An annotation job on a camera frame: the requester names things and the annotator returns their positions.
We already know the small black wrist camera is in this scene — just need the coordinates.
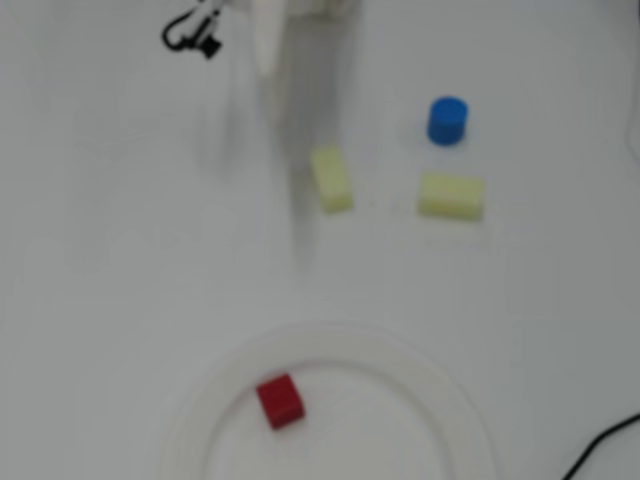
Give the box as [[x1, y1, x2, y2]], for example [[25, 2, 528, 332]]
[[197, 32, 224, 61]]

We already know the pale yellow foam block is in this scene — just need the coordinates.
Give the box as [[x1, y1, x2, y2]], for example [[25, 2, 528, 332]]
[[308, 144, 356, 216], [415, 171, 487, 224]]

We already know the blue ribbed cylinder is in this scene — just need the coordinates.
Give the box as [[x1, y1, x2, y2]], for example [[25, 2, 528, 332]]
[[425, 95, 471, 148]]

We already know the red studded block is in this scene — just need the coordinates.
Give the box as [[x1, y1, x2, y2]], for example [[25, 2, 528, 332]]
[[255, 372, 307, 432]]

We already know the white round plate bin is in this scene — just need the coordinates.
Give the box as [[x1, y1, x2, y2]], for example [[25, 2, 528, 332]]
[[158, 319, 501, 480]]

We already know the black camera cable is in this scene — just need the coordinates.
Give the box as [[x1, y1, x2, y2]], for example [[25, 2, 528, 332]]
[[160, 3, 212, 54]]

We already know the white gripper with motor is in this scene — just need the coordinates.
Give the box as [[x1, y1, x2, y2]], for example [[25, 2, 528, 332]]
[[251, 0, 362, 79]]

